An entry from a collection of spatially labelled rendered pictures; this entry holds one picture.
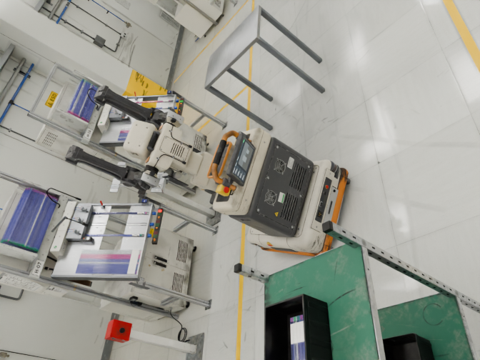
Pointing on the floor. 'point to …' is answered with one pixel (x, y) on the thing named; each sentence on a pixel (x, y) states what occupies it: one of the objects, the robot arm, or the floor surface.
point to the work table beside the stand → (229, 48)
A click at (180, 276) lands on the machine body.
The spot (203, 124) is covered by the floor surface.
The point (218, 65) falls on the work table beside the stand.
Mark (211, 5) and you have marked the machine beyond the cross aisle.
